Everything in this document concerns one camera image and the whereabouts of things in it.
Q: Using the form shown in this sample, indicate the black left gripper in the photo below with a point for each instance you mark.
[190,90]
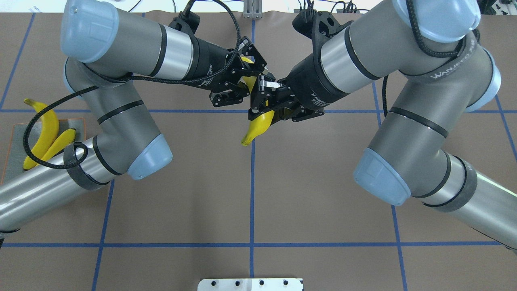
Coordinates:
[209,61]

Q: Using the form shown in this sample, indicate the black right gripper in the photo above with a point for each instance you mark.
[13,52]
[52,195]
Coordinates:
[310,84]

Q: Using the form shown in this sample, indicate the yellow banana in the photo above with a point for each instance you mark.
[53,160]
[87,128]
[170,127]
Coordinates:
[260,124]
[65,138]
[48,134]

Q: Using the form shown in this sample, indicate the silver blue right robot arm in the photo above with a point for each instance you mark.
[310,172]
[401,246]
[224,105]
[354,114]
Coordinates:
[434,44]

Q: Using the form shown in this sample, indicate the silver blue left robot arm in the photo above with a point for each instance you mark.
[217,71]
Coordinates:
[107,49]

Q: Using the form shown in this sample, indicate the square blue ceramic plate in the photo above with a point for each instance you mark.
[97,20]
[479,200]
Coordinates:
[16,155]

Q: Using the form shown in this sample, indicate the aluminium frame post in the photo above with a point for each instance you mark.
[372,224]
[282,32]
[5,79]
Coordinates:
[252,9]

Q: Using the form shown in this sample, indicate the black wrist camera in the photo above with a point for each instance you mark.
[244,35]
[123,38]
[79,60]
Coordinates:
[310,22]
[186,23]

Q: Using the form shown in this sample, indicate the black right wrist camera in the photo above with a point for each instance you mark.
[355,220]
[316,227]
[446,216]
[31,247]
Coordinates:
[310,22]

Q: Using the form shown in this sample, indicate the white camera mast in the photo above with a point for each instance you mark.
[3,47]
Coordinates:
[251,284]

